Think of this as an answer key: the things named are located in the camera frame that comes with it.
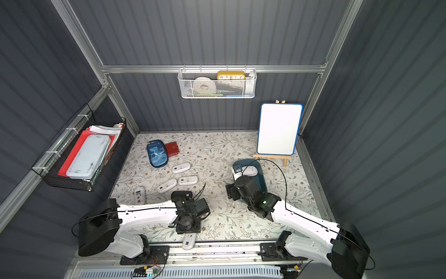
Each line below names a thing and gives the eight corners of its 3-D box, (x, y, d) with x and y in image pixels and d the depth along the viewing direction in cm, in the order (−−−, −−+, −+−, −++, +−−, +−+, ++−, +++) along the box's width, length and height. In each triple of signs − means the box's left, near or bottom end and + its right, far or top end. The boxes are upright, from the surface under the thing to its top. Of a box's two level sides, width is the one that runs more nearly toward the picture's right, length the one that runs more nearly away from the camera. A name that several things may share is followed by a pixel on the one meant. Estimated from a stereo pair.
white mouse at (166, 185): (159, 193, 93) (157, 191, 92) (157, 188, 95) (156, 186, 94) (177, 184, 97) (177, 183, 95) (176, 180, 99) (175, 178, 97)
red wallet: (169, 157, 110) (168, 155, 108) (165, 146, 115) (164, 144, 114) (180, 153, 112) (179, 151, 110) (176, 143, 117) (175, 140, 116)
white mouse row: (173, 173, 101) (172, 171, 100) (172, 168, 104) (171, 166, 102) (190, 169, 103) (190, 167, 101) (189, 163, 106) (189, 161, 104)
